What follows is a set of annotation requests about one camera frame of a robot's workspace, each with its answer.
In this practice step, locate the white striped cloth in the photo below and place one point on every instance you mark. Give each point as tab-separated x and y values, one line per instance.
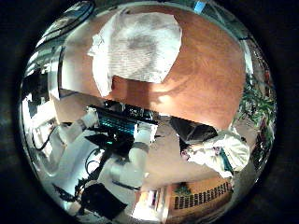
140	46

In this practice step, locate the black control box teal lights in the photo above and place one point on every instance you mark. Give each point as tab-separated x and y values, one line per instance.
118	123

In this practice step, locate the person in white shirt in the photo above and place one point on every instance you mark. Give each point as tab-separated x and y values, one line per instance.
230	146

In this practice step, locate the black equipment box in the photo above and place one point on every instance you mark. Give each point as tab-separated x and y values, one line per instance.
99	200

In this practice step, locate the large green leafy plant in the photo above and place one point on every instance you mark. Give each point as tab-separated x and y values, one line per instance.
257	105

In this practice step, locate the small green wall plant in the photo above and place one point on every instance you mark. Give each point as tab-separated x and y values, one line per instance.
182	188

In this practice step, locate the wooden slotted wall panel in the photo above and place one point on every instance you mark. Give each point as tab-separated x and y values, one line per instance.
202	197

